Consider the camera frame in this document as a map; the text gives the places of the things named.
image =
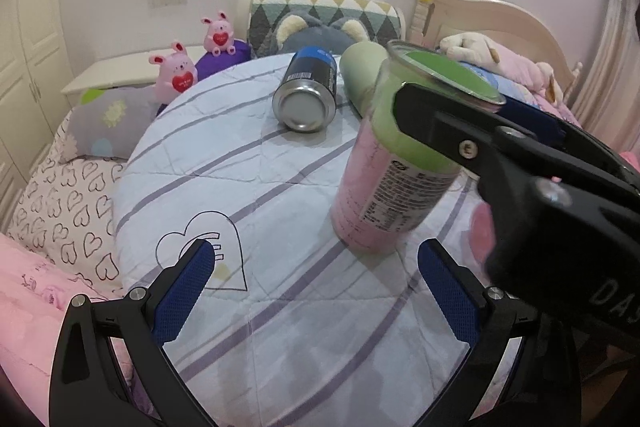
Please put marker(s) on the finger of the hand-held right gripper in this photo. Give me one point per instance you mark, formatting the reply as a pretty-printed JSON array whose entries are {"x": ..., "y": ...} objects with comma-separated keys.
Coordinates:
[
  {"x": 525, "y": 117},
  {"x": 440, "y": 127}
]

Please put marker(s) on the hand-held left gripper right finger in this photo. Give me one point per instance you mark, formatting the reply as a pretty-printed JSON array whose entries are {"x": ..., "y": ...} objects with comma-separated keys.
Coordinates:
[{"x": 447, "y": 292}]

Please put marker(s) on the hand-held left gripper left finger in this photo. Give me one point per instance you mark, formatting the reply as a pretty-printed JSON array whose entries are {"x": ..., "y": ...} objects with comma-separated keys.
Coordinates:
[{"x": 185, "y": 292}]

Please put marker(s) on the pink and green cup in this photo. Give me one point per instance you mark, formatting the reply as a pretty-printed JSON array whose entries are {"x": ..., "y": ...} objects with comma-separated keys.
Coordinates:
[{"x": 395, "y": 177}]

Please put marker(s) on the cream pink plush toy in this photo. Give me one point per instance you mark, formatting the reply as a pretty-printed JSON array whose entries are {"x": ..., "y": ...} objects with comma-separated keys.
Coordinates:
[{"x": 525, "y": 72}]

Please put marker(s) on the white plush toy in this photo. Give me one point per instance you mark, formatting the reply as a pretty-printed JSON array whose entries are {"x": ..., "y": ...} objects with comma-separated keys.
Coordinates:
[{"x": 467, "y": 44}]

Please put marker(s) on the green bolster pillow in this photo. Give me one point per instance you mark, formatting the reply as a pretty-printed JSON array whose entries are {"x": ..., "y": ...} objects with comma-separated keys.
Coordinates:
[{"x": 362, "y": 69}]

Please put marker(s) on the cream bed headboard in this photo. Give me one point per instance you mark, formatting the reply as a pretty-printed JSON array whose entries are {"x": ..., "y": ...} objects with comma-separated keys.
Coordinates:
[{"x": 505, "y": 14}]

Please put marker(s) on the blue metal can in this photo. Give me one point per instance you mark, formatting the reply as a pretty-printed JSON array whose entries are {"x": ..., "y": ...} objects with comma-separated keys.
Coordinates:
[{"x": 307, "y": 82}]

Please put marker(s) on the heart printed white pillow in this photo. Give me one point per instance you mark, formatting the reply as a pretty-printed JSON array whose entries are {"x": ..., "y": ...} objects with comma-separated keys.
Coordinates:
[{"x": 65, "y": 212}]

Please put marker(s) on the pink quilt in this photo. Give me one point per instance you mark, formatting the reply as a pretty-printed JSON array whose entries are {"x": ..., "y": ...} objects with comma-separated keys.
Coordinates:
[{"x": 35, "y": 307}]

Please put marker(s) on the grey bear plush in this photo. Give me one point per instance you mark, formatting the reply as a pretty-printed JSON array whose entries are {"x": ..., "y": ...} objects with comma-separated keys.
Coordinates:
[{"x": 312, "y": 34}]

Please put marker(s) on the diamond patterned cushion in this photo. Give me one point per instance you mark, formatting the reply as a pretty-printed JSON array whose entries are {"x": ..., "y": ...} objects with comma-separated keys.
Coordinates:
[{"x": 320, "y": 7}]

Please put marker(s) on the grey flower pillow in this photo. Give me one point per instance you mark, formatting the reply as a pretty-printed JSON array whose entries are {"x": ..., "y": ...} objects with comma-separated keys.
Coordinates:
[{"x": 112, "y": 122}]

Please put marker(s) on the pink bunny toy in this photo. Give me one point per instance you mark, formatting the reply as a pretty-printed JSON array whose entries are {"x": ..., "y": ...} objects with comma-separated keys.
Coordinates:
[
  {"x": 219, "y": 34},
  {"x": 175, "y": 72}
]

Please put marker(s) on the white bedside table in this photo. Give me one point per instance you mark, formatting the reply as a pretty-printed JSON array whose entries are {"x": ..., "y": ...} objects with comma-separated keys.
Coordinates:
[{"x": 112, "y": 74}]

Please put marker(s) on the purple pillow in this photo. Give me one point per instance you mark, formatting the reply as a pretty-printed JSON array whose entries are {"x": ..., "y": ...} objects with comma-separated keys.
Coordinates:
[{"x": 220, "y": 59}]

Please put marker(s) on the white wardrobe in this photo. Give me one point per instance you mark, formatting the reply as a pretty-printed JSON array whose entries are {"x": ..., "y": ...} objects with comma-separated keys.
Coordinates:
[{"x": 22, "y": 82}]

